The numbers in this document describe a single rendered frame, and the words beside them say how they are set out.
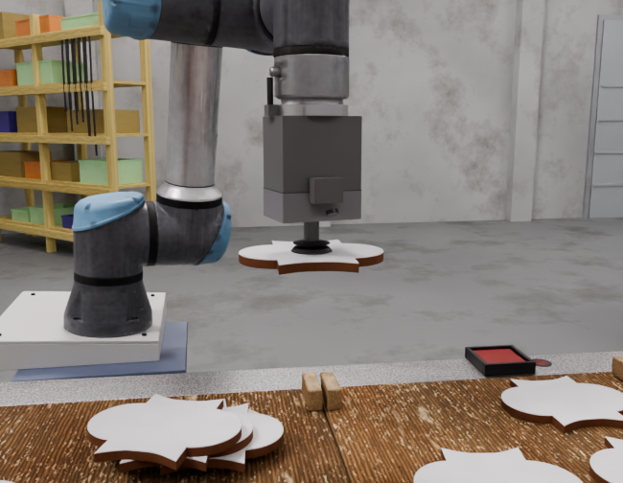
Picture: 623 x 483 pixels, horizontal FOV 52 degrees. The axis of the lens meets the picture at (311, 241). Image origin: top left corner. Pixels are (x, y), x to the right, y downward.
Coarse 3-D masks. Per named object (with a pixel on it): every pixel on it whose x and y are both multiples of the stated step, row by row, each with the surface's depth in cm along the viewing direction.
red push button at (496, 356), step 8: (480, 352) 95; (488, 352) 95; (496, 352) 95; (504, 352) 95; (512, 352) 95; (488, 360) 92; (496, 360) 92; (504, 360) 92; (512, 360) 92; (520, 360) 92
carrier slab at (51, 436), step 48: (0, 432) 69; (48, 432) 69; (288, 432) 69; (48, 480) 59; (96, 480) 59; (144, 480) 59; (192, 480) 59; (240, 480) 59; (288, 480) 59; (336, 480) 59
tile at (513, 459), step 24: (456, 456) 62; (480, 456) 62; (504, 456) 62; (432, 480) 58; (456, 480) 58; (480, 480) 58; (504, 480) 58; (528, 480) 58; (552, 480) 58; (576, 480) 58
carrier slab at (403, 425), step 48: (384, 384) 82; (432, 384) 82; (480, 384) 82; (336, 432) 69; (384, 432) 69; (432, 432) 69; (480, 432) 69; (528, 432) 69; (576, 432) 69; (384, 480) 59
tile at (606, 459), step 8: (608, 440) 65; (616, 440) 65; (608, 448) 63; (616, 448) 63; (592, 456) 62; (600, 456) 62; (608, 456) 62; (616, 456) 62; (592, 464) 60; (600, 464) 60; (608, 464) 60; (616, 464) 60; (592, 472) 60; (600, 472) 59; (608, 472) 59; (616, 472) 59; (600, 480) 58; (608, 480) 58; (616, 480) 58
